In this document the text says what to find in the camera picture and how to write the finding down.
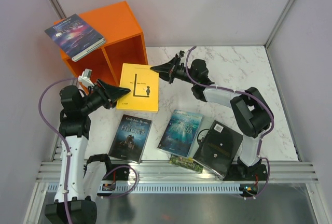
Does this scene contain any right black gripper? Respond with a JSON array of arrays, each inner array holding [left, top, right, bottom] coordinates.
[[150, 57, 197, 85]]

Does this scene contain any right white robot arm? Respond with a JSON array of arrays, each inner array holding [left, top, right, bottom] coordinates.
[[150, 56, 274, 179]]

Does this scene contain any teal Jules Verne book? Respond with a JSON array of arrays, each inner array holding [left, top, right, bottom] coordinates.
[[157, 109, 203, 157]]

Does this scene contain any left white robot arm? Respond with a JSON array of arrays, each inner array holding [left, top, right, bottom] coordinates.
[[45, 79, 131, 223]]

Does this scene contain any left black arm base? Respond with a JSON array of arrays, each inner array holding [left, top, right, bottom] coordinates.
[[85, 164, 130, 183]]

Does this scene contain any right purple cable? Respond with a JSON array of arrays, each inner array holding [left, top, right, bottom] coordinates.
[[185, 46, 274, 200]]

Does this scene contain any orange wooden shelf box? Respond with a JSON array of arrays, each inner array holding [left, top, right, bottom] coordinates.
[[60, 1, 148, 86]]

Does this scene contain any yellow book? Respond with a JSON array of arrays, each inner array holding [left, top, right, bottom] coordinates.
[[116, 63, 159, 113]]

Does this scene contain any aluminium rail frame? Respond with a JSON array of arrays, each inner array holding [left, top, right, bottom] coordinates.
[[23, 78, 332, 224]]

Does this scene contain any black book with barcode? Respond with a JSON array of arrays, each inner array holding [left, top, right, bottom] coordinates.
[[193, 120, 243, 178]]

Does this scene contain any green garden book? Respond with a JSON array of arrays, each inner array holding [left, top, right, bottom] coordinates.
[[169, 155, 203, 173]]

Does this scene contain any white slotted cable duct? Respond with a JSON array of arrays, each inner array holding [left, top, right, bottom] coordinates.
[[95, 184, 241, 194]]

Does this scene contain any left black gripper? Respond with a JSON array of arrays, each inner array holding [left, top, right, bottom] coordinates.
[[79, 78, 130, 114]]

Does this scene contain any pale Great Gatsby book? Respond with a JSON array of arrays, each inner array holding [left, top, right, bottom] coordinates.
[[188, 117, 214, 158]]

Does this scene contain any purple galaxy Crusoe book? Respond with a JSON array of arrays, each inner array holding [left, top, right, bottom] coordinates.
[[45, 14, 106, 62]]

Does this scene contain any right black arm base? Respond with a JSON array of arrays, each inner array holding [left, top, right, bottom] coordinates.
[[223, 164, 268, 181]]

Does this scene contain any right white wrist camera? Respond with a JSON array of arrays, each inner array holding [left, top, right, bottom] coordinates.
[[175, 50, 186, 59]]

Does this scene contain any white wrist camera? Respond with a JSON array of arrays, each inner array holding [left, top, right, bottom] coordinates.
[[78, 69, 94, 88], [175, 50, 186, 59]]

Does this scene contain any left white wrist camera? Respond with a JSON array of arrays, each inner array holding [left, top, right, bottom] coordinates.
[[78, 69, 94, 88]]

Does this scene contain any dark Wuthering Heights book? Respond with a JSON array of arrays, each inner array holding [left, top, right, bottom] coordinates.
[[108, 115, 152, 164]]

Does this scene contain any purple cable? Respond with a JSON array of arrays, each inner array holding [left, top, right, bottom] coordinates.
[[38, 77, 142, 224], [185, 46, 274, 200]]

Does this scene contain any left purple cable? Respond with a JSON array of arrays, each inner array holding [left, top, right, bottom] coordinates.
[[38, 77, 142, 224]]

